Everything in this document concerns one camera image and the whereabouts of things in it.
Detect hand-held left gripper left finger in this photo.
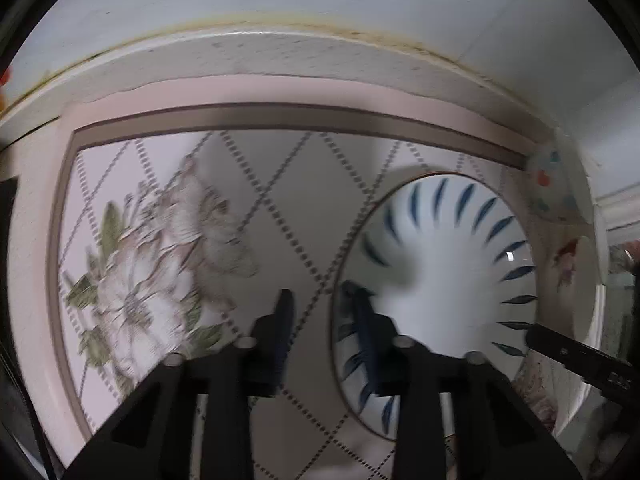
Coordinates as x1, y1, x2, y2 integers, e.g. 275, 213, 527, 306
62, 288, 296, 480

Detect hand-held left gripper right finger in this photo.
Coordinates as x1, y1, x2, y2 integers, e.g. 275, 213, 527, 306
341, 282, 585, 480

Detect white plate with leaf strokes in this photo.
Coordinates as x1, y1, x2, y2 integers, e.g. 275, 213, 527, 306
328, 172, 540, 442

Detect white bowl with coloured spots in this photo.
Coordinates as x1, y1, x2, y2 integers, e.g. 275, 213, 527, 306
527, 130, 593, 223

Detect white floral plate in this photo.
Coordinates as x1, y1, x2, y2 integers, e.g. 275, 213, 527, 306
512, 235, 608, 438

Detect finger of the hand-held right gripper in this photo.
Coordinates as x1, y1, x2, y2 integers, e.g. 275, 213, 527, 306
525, 324, 640, 403

